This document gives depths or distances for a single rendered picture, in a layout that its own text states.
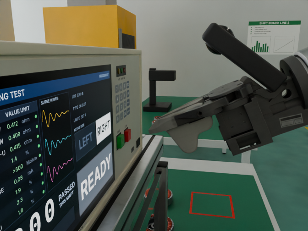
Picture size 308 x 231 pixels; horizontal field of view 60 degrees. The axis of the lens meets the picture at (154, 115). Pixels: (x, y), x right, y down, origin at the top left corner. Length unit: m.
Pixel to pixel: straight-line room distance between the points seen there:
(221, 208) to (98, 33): 3.24
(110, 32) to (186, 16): 2.09
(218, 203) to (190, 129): 0.77
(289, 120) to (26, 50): 0.30
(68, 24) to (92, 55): 3.82
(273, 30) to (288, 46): 0.41
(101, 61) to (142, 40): 5.31
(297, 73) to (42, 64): 0.27
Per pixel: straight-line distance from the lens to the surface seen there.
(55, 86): 0.24
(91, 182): 0.33
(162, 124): 0.36
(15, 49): 0.20
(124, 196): 0.40
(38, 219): 0.24
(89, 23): 3.99
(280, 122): 0.37
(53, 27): 4.24
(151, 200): 0.53
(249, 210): 1.10
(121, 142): 0.40
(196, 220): 1.00
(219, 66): 5.50
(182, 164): 1.42
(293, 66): 0.36
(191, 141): 0.37
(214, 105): 0.33
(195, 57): 5.49
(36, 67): 0.22
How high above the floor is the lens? 1.31
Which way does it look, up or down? 13 degrees down
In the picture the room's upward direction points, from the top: straight up
